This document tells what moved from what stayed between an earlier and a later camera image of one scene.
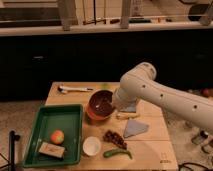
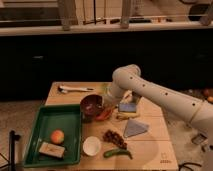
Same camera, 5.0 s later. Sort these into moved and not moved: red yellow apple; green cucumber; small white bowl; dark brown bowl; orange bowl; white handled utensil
Moved: orange bowl; dark brown bowl
Not moved: small white bowl; white handled utensil; green cucumber; red yellow apple
